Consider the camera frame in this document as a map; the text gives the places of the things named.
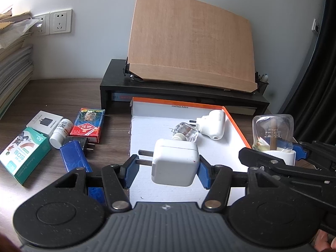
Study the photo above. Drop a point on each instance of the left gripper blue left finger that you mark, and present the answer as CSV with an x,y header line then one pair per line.
x,y
128,171

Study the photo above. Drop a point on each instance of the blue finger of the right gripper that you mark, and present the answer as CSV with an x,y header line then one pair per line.
x,y
287,146

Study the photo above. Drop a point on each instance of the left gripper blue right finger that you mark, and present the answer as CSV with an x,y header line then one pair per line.
x,y
206,173

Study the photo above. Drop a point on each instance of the white square power adapter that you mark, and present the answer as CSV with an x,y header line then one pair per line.
x,y
174,162

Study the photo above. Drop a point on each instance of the clear glass liquid bottle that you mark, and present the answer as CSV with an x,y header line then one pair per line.
x,y
185,132

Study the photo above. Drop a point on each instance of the white plug-in diffuser heater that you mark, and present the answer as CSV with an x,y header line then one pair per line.
x,y
211,125

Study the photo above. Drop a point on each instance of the red blue playing card box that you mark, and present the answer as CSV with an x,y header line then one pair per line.
x,y
88,124

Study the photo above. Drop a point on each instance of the white charger packaging box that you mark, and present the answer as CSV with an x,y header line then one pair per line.
x,y
45,122

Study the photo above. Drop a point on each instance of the green white bandage box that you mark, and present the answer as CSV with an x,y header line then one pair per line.
x,y
24,153

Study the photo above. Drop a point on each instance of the person right hand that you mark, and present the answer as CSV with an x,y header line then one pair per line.
x,y
322,244

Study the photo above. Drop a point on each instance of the black curtain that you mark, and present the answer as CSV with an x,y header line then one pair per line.
x,y
312,103

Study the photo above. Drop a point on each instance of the orange-rimmed white box lid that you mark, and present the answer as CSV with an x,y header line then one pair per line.
x,y
154,119

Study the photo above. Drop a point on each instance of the black power adapter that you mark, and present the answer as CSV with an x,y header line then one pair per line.
x,y
84,143

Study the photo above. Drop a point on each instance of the small white pill bottle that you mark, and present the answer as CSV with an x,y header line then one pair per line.
x,y
60,133

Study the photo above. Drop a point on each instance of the black monitor riser shelf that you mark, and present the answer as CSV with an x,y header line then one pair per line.
x,y
119,84

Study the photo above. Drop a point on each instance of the black mesh pen holder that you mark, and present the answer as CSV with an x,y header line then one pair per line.
x,y
262,82

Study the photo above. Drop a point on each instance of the wooden book stand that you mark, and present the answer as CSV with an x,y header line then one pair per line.
x,y
191,42

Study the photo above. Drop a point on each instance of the stack of books and papers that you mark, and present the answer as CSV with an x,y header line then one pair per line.
x,y
16,56

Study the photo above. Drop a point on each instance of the white wall switch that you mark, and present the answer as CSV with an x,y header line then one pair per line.
x,y
315,26

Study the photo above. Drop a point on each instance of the white double wall socket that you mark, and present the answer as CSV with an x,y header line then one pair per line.
x,y
60,21

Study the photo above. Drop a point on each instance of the left white wall socket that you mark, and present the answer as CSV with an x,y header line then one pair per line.
x,y
42,27

